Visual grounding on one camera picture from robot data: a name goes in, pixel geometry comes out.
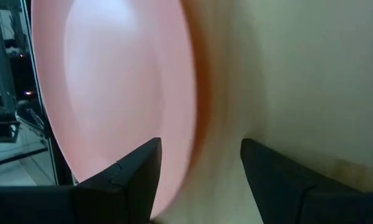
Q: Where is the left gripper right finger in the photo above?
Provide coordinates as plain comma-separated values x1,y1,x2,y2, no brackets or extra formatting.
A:
240,138,317,224

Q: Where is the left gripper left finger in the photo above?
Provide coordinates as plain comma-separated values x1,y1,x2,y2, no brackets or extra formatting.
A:
70,137,163,224

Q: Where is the pink round plate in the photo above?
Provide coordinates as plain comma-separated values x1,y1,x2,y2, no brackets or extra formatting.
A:
30,0,197,218

